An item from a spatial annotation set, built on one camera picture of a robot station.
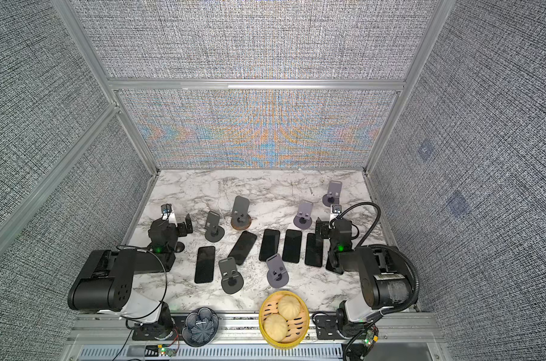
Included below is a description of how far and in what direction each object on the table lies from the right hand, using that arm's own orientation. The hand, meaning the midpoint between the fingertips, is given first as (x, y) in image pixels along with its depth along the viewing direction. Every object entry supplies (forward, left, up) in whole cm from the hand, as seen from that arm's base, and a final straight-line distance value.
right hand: (332, 212), depth 93 cm
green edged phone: (-26, +5, +9) cm, 28 cm away
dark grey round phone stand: (-7, +49, -5) cm, 50 cm away
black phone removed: (-13, +8, -8) cm, 17 cm away
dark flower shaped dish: (-40, +48, -6) cm, 63 cm away
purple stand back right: (0, +11, -6) cm, 13 cm away
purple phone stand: (+13, -4, -3) cm, 13 cm away
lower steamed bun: (-41, +24, 0) cm, 48 cm away
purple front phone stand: (-25, +23, -3) cm, 34 cm away
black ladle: (-13, +62, -6) cm, 63 cm away
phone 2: (-10, +26, -9) cm, 29 cm away
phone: (-21, +51, -7) cm, 55 cm away
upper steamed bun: (-36, +20, 0) cm, 41 cm away
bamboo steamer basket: (-41, +17, -4) cm, 45 cm away
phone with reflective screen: (-11, +16, -8) cm, 22 cm away
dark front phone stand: (-26, +40, -7) cm, 48 cm away
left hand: (-1, +63, +1) cm, 63 cm away
